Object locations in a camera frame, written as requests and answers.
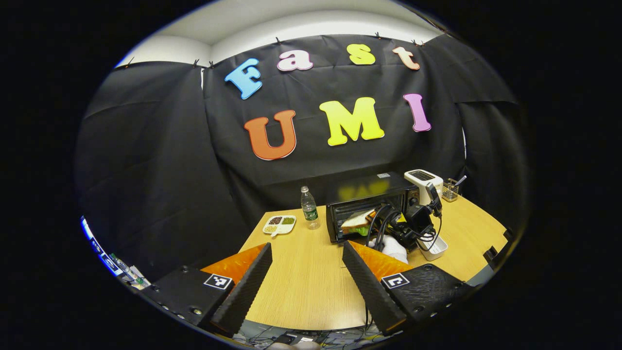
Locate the white rectangular tray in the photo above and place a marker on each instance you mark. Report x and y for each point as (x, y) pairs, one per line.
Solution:
(435, 249)

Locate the white toaster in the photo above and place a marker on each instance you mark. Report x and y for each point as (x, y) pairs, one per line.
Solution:
(423, 182)

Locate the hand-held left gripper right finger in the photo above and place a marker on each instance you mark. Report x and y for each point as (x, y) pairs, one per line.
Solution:
(369, 289)

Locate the white divided snack plate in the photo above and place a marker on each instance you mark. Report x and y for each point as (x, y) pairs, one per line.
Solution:
(279, 225)

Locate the clear water bottle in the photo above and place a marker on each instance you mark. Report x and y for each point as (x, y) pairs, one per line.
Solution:
(310, 211)

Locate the lettuce sandwich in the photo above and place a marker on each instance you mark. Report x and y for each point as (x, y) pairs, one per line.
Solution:
(354, 222)

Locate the black electric oven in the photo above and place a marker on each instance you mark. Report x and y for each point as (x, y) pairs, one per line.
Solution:
(359, 189)

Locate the black backdrop cloth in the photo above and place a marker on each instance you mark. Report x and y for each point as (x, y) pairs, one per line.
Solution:
(170, 146)

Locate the black table edge clamp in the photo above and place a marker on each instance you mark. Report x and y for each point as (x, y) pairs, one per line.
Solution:
(492, 253)
(508, 234)

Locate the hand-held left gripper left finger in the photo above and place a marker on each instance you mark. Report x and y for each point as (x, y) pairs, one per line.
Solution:
(245, 289)

